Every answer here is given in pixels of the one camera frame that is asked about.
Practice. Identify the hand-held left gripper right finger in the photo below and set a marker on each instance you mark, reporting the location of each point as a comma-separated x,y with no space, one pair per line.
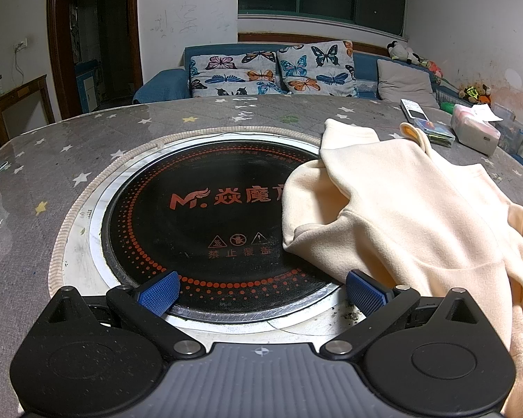
366,296

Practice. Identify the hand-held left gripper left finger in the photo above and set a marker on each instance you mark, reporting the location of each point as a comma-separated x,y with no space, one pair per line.
160,292

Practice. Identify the cream fleece garment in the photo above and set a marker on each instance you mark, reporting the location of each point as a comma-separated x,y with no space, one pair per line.
396,226

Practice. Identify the round black induction cooktop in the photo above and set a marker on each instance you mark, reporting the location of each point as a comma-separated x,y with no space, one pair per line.
200,226

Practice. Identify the clear plastic container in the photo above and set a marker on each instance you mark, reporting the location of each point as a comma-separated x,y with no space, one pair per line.
512,130

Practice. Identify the white tissue box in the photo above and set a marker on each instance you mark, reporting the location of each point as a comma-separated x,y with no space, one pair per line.
475,135

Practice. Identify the clear box of coloured items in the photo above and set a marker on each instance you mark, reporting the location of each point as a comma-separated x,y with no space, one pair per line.
433,133

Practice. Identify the brown plush toy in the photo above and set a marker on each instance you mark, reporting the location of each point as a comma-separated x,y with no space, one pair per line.
473,92

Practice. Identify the green bottle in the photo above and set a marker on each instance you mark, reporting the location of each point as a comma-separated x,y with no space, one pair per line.
446,107

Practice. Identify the white remote control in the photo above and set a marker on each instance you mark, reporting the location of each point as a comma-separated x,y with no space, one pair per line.
414,111

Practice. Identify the grey star-printed tablecloth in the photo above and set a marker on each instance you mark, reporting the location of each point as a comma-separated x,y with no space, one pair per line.
48,161

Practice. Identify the grey pillow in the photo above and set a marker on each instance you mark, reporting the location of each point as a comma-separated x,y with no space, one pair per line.
405,82

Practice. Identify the blue sofa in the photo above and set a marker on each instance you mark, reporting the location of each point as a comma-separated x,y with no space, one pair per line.
165,87

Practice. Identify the black and white plush toy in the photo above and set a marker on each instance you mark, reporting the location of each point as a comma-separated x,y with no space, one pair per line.
399,51

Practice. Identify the butterfly print pillow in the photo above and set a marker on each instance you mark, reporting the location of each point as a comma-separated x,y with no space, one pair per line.
226,74
318,69

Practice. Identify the wooden desk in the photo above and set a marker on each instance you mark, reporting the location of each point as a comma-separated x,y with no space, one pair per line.
22,96

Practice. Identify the dark wooden door frame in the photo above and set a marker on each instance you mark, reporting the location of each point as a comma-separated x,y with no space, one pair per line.
52,30

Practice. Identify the white wall socket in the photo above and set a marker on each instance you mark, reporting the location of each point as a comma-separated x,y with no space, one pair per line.
20,45

